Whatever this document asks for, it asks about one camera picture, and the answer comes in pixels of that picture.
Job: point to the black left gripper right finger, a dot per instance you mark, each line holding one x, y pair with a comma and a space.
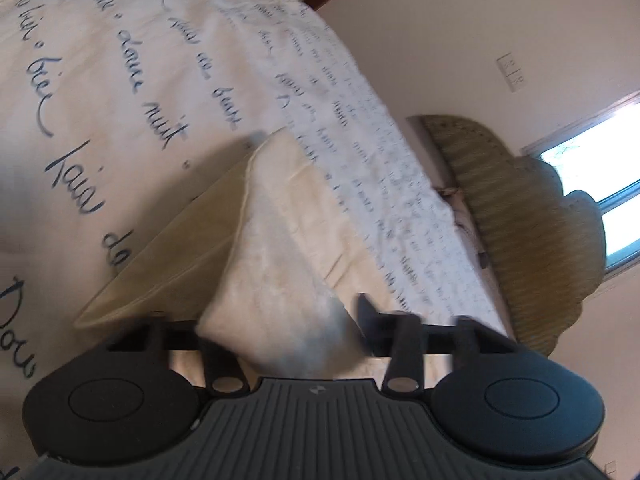
405, 340

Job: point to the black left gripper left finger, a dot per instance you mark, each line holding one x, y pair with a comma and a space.
175, 345

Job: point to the cream white pants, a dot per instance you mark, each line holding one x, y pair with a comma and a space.
266, 264

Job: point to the olive green scalloped headboard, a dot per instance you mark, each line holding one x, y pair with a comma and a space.
545, 246

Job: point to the bright window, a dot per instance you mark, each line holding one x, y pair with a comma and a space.
599, 155

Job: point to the white bedspread with script writing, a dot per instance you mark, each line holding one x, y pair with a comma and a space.
117, 114

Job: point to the white wall switch plate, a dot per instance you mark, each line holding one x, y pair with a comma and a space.
511, 72

